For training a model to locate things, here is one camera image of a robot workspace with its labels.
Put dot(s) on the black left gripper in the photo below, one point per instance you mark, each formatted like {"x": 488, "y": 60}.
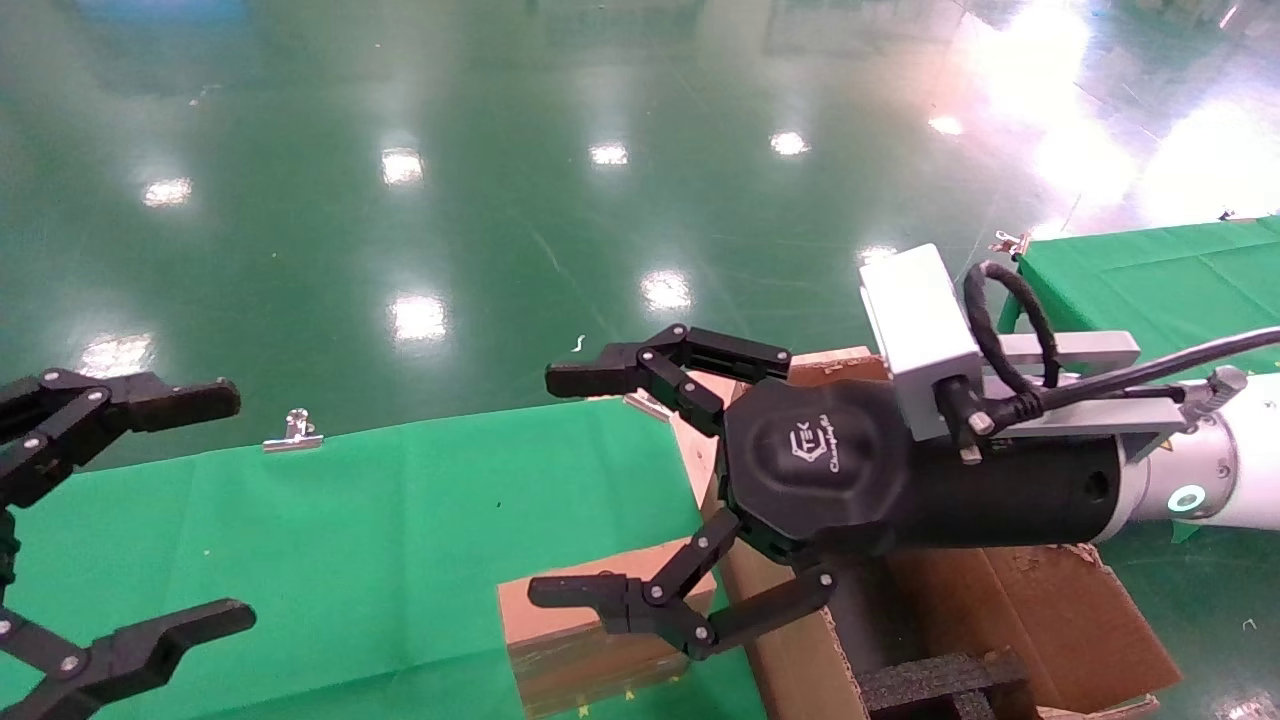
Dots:
{"x": 6, "y": 550}

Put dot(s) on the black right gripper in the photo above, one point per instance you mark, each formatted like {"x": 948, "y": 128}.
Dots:
{"x": 820, "y": 460}

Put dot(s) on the small brown cardboard box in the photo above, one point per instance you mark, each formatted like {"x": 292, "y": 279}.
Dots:
{"x": 560, "y": 660}

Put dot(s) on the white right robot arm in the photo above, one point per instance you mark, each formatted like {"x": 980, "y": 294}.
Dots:
{"x": 1245, "y": 470}

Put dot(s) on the large open cardboard carton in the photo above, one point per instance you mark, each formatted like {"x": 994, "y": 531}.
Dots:
{"x": 1050, "y": 610}

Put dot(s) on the silver binder clip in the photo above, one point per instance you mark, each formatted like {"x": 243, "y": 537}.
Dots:
{"x": 293, "y": 435}
{"x": 1010, "y": 244}
{"x": 645, "y": 404}

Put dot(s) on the large green table cloth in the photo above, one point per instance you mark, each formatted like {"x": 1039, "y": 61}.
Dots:
{"x": 350, "y": 540}

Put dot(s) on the black foam bar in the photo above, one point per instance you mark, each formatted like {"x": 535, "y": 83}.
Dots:
{"x": 930, "y": 685}

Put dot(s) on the green cloth with folds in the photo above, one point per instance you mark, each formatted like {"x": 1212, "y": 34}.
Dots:
{"x": 1150, "y": 280}

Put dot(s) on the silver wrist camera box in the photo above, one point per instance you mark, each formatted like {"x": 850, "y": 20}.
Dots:
{"x": 915, "y": 330}

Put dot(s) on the silver camera mount bracket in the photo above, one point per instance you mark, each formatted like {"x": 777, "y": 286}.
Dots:
{"x": 1090, "y": 415}

